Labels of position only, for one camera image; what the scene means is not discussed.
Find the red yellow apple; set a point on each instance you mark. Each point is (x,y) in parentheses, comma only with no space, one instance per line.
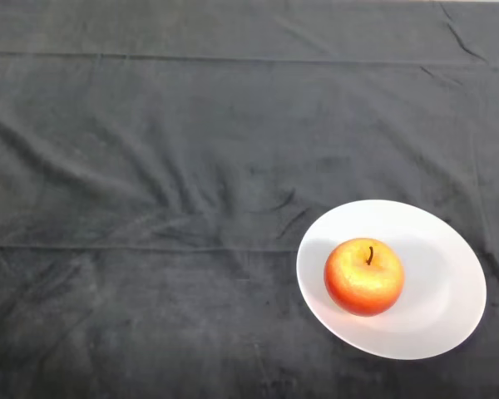
(364,277)

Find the white round plate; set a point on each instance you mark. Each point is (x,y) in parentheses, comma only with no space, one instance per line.
(436,276)

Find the black cloth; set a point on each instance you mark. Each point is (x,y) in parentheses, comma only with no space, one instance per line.
(191,166)

